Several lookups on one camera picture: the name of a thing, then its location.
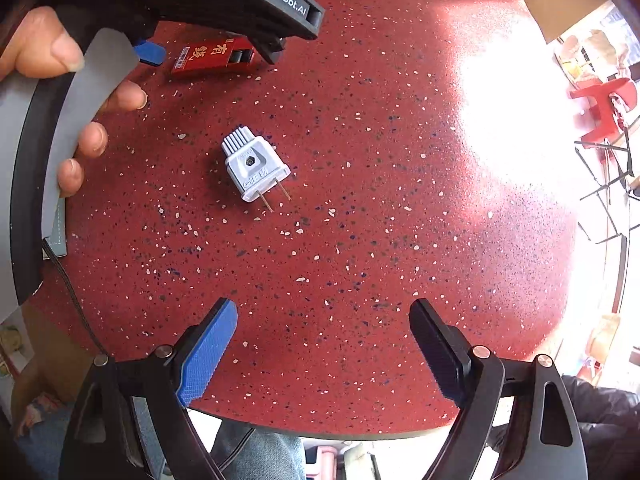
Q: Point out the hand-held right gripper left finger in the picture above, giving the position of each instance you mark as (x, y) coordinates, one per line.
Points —
(207, 355)

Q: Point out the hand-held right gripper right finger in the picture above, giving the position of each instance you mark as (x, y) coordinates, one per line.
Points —
(440, 350)

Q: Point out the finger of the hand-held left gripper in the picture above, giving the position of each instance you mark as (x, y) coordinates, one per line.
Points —
(270, 49)
(150, 54)

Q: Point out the red gold-print small box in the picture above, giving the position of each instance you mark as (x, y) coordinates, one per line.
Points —
(200, 57)

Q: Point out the white electric plug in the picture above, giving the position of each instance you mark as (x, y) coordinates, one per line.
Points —
(252, 165)

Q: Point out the grey stitched rim tray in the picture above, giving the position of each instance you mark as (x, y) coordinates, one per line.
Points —
(56, 232)

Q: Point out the person's left hand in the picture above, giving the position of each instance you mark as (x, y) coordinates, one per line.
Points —
(45, 45)

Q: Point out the person's blue jeans leg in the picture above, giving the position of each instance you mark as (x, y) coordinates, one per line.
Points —
(260, 455)

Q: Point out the brown cardboard box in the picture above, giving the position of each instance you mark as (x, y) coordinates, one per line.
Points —
(55, 340)

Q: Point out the beige bag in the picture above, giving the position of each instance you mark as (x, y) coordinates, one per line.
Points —
(602, 342)

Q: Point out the black jacket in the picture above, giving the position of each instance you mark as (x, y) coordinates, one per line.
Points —
(610, 430)

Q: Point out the red chair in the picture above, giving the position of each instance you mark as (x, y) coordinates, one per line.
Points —
(605, 105)

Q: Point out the brown cardboard board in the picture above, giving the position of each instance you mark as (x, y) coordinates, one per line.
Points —
(565, 0)

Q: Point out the black metal chair frame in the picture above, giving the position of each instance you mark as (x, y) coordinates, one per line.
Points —
(612, 185)

